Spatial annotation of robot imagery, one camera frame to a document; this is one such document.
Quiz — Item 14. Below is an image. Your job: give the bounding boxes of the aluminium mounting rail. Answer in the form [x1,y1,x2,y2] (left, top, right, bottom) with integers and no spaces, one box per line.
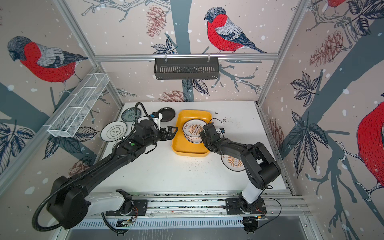
[61,191,313,220]

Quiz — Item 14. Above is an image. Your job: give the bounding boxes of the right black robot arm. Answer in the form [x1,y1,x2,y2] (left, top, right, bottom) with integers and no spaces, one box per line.
[200,123,281,214]

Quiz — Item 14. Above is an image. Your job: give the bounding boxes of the small black plate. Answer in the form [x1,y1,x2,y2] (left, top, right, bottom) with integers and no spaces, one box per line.
[158,107,176,123]

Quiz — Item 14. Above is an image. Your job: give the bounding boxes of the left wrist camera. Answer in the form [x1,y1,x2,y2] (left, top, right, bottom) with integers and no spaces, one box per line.
[150,112,163,129]

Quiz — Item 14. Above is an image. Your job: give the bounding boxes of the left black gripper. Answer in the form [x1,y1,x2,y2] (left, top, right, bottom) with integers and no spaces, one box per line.
[144,126,179,148]

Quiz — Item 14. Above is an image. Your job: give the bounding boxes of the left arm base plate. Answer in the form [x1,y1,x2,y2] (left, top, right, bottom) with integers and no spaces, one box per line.
[105,200,148,217]

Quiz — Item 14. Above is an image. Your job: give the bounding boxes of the yellow plastic bin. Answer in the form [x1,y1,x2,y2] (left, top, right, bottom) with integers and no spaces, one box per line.
[172,110,212,158]

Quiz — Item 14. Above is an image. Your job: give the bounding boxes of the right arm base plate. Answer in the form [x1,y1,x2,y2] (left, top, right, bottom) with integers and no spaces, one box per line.
[225,198,267,215]

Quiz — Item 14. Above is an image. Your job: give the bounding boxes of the small green patterned plate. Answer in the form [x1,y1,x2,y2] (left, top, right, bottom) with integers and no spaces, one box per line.
[121,107,142,123]

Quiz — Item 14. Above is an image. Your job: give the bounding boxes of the black hanging wire basket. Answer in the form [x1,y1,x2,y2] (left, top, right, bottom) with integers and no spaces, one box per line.
[154,58,220,80]

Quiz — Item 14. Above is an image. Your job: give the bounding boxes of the white mesh wall shelf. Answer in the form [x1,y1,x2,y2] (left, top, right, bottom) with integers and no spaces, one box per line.
[48,73,110,138]

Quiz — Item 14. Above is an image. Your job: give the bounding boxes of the orange sunburst plate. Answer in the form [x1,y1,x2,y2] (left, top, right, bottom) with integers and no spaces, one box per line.
[183,119,207,138]
[184,133,203,144]
[221,155,245,172]

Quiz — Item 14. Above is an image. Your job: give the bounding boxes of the white flower plate left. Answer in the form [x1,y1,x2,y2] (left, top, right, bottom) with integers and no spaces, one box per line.
[101,121,127,142]

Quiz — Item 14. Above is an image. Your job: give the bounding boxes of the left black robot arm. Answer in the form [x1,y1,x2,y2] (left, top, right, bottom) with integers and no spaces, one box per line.
[32,120,178,232]

